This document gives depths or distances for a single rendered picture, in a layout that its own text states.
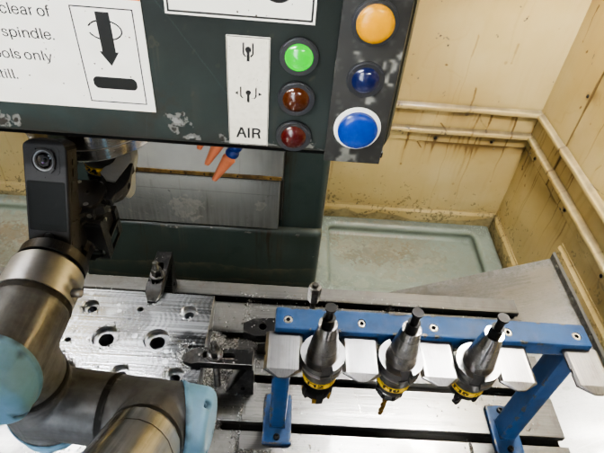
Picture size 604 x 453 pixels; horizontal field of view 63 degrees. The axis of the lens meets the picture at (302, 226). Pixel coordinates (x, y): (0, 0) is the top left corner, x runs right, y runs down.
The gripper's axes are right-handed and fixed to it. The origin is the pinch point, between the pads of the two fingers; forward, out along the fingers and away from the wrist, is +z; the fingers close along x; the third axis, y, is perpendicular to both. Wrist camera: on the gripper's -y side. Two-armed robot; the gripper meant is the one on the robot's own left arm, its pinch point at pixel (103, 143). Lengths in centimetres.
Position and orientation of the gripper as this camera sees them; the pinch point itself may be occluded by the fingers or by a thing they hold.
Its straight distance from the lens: 71.1
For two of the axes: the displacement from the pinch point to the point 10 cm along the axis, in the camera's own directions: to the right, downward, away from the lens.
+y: -0.7, 7.1, 7.0
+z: 0.2, -7.0, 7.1
